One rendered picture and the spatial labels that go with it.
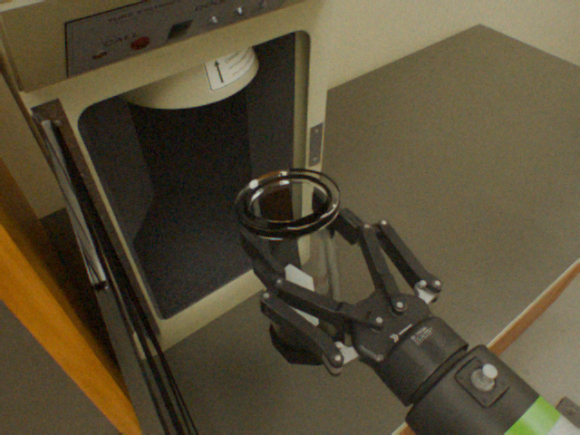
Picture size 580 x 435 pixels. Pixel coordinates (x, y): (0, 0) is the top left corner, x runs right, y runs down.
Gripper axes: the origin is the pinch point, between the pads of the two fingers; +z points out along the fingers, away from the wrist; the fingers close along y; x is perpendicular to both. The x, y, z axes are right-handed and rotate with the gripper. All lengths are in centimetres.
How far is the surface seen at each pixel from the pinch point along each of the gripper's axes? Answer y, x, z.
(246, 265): 0.0, 20.2, 12.2
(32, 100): 17.5, -17.4, 11.0
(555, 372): -100, 122, -29
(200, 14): 5.0, -22.7, 5.1
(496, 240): -43, 28, -6
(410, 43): -86, 27, 56
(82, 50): 13.8, -22.9, 4.8
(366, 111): -52, 28, 39
